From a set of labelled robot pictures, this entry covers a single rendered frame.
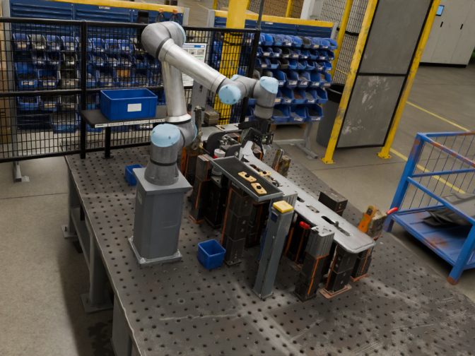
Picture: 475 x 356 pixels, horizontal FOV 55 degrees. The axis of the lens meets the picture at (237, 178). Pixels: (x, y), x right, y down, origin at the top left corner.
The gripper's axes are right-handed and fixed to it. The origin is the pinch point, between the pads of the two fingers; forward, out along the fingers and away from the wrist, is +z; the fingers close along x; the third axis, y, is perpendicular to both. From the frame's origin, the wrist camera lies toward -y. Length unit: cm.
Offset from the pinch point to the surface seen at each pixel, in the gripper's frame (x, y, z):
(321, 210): 34.2, 21.1, 25.6
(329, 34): 286, -176, -12
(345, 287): 33, 45, 54
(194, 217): 5, -36, 54
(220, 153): 13.7, -33.0, 15.5
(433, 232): 233, 16, 109
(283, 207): -4.3, 26.3, 9.6
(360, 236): 32, 45, 26
